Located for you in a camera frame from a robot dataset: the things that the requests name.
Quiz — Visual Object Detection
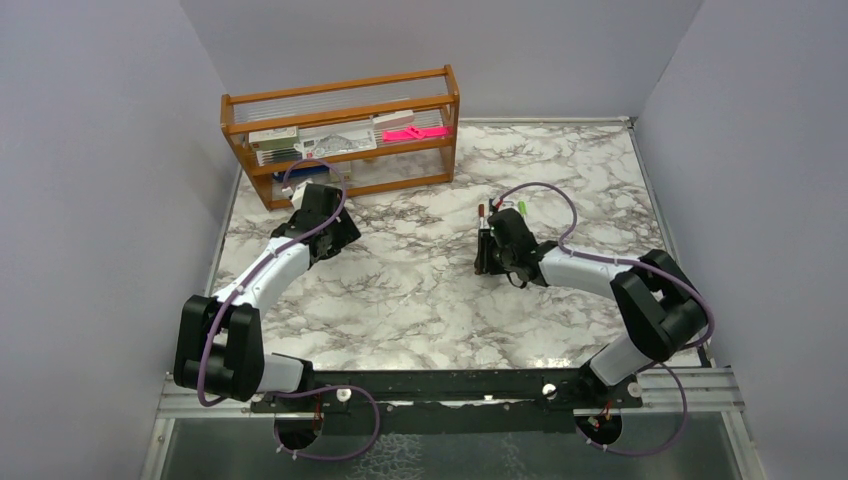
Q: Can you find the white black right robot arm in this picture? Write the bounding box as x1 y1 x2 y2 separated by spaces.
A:
474 208 710 407

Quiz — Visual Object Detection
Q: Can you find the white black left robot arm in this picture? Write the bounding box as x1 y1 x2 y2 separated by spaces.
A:
172 182 361 411

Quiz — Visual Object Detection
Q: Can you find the small white box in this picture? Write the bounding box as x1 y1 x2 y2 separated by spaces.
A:
329 162 352 183

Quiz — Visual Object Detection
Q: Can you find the blue box on shelf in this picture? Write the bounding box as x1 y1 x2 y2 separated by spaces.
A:
271 165 329 182

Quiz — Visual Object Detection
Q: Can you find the white protractor ruler pack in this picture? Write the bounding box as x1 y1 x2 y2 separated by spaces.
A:
294 129 377 159

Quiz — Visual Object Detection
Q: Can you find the white green box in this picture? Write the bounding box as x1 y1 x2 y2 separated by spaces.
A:
247 126 299 150

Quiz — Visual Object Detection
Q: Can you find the wooden shelf rack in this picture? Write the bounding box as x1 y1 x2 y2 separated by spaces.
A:
220 65 460 210

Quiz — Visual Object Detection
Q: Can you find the pink plastic clip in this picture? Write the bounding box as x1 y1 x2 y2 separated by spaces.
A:
382 125 451 143

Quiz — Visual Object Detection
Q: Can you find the pink white eraser box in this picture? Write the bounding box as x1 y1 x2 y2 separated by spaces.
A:
371 110 415 130

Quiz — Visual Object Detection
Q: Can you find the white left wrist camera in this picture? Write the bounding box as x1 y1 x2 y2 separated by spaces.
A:
282 178 313 210

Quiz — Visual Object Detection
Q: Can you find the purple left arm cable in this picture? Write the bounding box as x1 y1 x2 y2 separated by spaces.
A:
195 158 383 463

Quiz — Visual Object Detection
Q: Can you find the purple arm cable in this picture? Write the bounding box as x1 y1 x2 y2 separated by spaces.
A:
493 182 717 458
195 158 383 463

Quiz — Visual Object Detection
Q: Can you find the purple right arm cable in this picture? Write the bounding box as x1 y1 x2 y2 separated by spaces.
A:
493 182 717 458

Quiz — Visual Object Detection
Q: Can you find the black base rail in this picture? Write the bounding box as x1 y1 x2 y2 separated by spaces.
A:
251 368 643 446

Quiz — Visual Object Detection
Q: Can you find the aluminium frame rail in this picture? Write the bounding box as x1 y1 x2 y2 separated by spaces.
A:
637 367 746 413

